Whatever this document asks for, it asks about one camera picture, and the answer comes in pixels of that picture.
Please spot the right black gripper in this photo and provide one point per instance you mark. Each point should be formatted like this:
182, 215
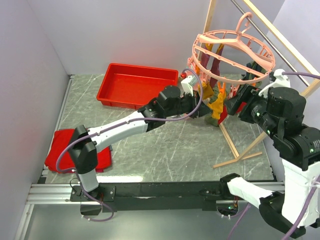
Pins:
247, 93

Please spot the red plastic bin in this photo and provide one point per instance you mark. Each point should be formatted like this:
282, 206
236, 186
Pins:
133, 86

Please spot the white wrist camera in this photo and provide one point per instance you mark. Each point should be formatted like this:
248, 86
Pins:
188, 84
281, 80

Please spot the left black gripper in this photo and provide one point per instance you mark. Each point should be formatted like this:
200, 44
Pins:
202, 110

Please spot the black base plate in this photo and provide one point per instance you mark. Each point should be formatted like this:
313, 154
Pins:
147, 196

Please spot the mustard yellow sock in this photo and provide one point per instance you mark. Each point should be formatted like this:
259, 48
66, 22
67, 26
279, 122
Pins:
207, 91
220, 93

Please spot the maroon hanging sock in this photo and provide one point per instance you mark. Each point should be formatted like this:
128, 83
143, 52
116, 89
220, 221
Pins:
215, 64

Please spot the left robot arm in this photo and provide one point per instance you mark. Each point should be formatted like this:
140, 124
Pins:
86, 143

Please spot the pink round sock hanger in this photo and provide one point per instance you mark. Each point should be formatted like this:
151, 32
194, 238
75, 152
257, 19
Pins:
242, 53

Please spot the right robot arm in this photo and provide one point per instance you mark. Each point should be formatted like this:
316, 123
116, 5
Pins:
279, 112

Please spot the olive green sock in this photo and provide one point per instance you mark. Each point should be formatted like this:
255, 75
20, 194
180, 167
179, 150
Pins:
212, 120

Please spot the red hanging sock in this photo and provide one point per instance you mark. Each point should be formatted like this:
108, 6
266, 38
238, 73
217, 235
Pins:
223, 115

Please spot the metal hanging rod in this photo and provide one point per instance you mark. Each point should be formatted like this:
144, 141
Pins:
271, 44

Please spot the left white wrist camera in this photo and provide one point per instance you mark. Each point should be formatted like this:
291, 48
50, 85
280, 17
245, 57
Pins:
188, 84

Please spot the red folded cloth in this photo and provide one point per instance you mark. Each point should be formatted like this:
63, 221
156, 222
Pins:
60, 141

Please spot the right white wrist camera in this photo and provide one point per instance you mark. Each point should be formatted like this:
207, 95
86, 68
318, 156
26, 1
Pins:
281, 80

